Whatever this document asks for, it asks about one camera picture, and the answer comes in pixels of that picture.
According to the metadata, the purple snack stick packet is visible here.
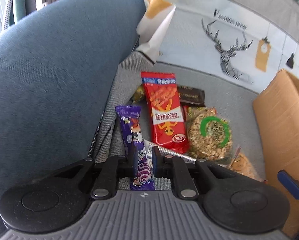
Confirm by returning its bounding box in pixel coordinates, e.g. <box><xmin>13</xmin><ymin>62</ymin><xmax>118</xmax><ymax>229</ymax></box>
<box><xmin>115</xmin><ymin>105</ymin><xmax>155</xmax><ymax>191</ymax></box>

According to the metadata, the clear bag of crackers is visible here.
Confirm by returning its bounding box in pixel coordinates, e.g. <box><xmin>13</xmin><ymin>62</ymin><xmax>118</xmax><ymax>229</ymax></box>
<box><xmin>226</xmin><ymin>146</ymin><xmax>262</xmax><ymax>182</ymax></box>

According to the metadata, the black chocolate bar packet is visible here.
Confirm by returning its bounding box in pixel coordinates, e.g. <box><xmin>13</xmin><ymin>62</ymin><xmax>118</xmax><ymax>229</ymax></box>
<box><xmin>177</xmin><ymin>85</ymin><xmax>205</xmax><ymax>107</ymax></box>

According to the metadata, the yellow snack bar packet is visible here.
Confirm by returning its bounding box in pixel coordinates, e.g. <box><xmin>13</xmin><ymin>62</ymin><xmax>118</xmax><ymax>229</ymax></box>
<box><xmin>130</xmin><ymin>85</ymin><xmax>146</xmax><ymax>103</ymax></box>

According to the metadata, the silver wrapper packet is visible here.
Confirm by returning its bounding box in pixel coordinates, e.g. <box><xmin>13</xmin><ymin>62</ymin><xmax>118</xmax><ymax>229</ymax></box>
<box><xmin>144</xmin><ymin>140</ymin><xmax>196</xmax><ymax>164</ymax></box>

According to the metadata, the red peanut snack packet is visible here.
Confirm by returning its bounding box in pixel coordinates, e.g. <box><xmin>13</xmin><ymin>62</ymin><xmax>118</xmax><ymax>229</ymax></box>
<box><xmin>141</xmin><ymin>72</ymin><xmax>189</xmax><ymax>154</ymax></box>

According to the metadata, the green label peanut bag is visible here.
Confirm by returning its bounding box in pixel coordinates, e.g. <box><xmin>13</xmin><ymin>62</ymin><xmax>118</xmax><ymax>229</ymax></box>
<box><xmin>185</xmin><ymin>107</ymin><xmax>233</xmax><ymax>161</ymax></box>

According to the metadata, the cardboard box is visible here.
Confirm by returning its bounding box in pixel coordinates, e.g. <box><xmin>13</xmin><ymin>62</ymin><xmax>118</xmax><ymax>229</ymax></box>
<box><xmin>252</xmin><ymin>70</ymin><xmax>299</xmax><ymax>237</ymax></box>

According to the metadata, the grey sofa seat cushion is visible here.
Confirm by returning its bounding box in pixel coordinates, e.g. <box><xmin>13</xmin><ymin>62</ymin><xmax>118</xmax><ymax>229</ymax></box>
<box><xmin>94</xmin><ymin>51</ymin><xmax>266</xmax><ymax>180</ymax></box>

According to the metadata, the blue sofa armrest cushion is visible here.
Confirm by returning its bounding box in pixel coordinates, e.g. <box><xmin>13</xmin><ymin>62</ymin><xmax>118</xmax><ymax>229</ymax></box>
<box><xmin>0</xmin><ymin>0</ymin><xmax>146</xmax><ymax>234</ymax></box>

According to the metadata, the deer print sofa cover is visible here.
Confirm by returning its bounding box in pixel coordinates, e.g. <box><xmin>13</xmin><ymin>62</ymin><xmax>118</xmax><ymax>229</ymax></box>
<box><xmin>146</xmin><ymin>0</ymin><xmax>299</xmax><ymax>93</ymax></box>

